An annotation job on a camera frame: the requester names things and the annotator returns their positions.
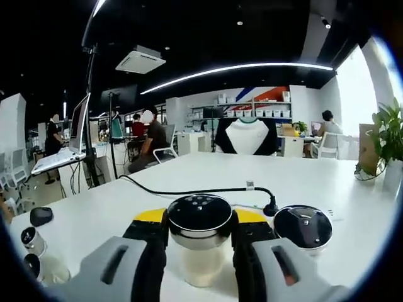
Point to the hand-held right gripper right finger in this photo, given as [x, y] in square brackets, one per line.
[270, 283]

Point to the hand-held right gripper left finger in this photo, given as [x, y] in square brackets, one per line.
[126, 270]

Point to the tall seasoning bottle brown granules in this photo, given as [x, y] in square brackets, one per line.
[302, 226]

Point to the small seasoning bottle white powder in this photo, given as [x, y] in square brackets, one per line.
[33, 242]
[47, 270]

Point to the tall seasoning bottle white powder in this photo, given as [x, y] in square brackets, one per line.
[200, 220]

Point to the black computer mouse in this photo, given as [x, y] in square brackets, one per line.
[41, 216]

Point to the white laptop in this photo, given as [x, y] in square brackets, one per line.
[63, 158]

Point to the white office chair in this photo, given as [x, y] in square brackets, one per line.
[170, 132]

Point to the black tripod stand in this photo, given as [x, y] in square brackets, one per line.
[93, 126]

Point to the black and white shirt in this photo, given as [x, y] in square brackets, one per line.
[245, 135]

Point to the cardboard box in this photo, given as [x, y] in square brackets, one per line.
[288, 129]

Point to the small green plant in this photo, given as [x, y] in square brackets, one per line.
[301, 126]

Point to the brown paper bag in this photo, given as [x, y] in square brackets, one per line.
[366, 148]

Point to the white shelf with storage bins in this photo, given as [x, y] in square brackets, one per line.
[270, 112]

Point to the potted green plant white pot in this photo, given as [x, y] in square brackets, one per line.
[390, 126]

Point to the white ceiling air conditioner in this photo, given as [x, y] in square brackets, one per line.
[140, 59]

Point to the arched ceiling light strip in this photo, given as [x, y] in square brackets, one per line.
[283, 64]

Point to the long curved ceiling light strip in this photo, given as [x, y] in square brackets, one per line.
[98, 6]

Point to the black ceiling spotlight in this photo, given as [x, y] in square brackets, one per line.
[325, 22]

